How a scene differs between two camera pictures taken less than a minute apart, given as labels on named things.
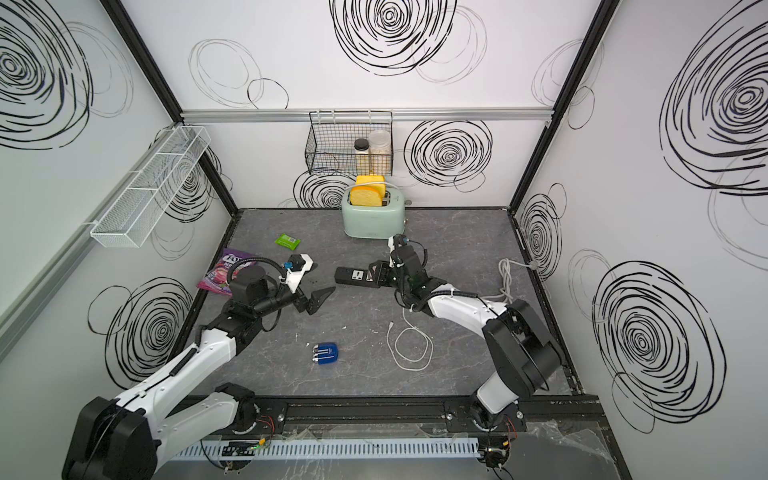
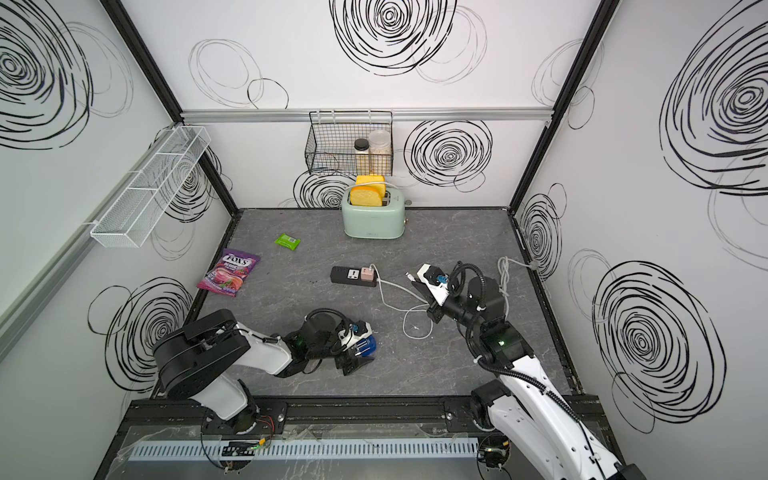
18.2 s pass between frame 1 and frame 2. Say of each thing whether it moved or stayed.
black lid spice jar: stayed
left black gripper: moved
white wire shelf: stayed
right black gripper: moved
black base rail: stayed
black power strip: stayed
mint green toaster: stayed
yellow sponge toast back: stayed
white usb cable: moved
